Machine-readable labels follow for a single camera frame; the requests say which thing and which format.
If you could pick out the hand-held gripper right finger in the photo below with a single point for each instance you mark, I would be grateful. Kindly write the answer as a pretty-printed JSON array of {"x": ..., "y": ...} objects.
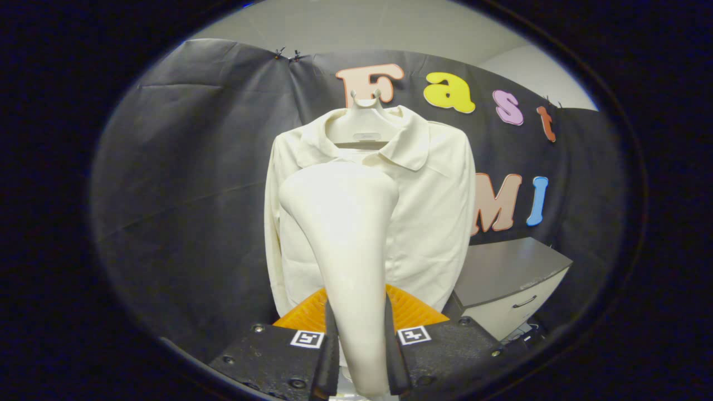
[{"x": 445, "y": 351}]

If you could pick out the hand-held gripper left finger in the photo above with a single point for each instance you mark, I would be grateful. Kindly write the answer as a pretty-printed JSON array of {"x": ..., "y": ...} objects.
[{"x": 267, "y": 356}]

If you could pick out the cream button-up shirt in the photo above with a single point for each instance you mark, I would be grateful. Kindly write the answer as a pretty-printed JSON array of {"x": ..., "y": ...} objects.
[{"x": 429, "y": 223}]

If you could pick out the white garment steamer head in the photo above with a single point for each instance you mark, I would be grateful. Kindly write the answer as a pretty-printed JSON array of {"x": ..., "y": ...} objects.
[{"x": 348, "y": 250}]

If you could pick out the beige cabinet with grey top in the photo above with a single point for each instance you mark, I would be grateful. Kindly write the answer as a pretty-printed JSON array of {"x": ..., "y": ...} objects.
[{"x": 501, "y": 273}]

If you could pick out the black backdrop cloth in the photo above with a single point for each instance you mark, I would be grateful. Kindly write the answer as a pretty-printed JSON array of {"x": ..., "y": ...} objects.
[{"x": 184, "y": 195}]

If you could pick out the cream plastic hanger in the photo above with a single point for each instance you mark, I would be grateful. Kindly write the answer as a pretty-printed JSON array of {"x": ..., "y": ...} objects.
[{"x": 365, "y": 122}]

